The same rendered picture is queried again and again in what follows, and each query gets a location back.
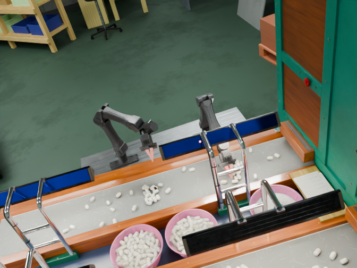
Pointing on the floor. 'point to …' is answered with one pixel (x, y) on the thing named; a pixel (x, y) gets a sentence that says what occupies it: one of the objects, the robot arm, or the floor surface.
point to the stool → (103, 23)
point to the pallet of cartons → (268, 39)
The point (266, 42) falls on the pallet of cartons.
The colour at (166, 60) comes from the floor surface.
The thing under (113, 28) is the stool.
